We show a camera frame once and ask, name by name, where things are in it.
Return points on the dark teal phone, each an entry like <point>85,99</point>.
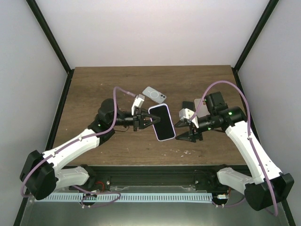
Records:
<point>189,105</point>

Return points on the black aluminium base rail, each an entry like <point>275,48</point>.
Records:
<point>198,177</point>

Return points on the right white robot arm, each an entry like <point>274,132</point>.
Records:
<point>267,185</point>

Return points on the black frame post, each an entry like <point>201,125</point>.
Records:
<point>271,5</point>
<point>49,35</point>

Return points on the metal front plate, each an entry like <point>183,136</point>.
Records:
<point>147,214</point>

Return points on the left black frame post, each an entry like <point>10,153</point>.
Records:
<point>49,35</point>

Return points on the right black frame post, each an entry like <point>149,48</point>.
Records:
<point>271,5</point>

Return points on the beige phone case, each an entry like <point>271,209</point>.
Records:
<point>203,111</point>

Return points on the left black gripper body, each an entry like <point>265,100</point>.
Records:
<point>137,122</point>

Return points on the phone in clear case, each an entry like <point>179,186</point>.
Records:
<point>154,95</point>

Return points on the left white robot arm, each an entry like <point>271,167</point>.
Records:
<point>45,172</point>

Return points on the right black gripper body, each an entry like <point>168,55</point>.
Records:
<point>193,127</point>

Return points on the light blue slotted cable duct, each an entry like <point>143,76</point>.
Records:
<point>132,197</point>

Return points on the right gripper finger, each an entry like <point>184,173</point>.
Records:
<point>184,123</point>
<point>186,136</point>

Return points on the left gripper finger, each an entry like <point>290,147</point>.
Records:
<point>150,122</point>
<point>148,116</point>

